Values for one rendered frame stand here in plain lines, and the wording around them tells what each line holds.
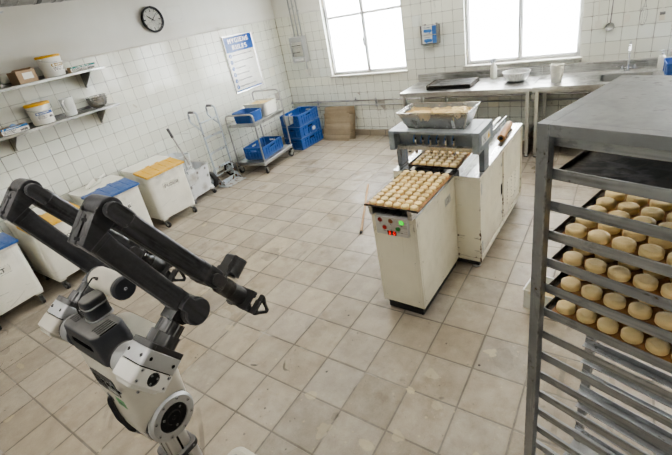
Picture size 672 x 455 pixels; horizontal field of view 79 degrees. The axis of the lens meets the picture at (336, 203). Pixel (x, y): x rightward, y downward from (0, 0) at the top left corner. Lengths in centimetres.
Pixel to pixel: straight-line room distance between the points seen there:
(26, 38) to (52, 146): 112
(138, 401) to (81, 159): 448
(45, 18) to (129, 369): 486
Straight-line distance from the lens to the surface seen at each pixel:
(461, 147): 320
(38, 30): 566
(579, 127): 107
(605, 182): 112
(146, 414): 152
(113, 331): 134
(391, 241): 287
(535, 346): 147
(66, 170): 564
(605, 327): 138
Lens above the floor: 216
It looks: 26 degrees down
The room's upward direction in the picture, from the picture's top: 11 degrees counter-clockwise
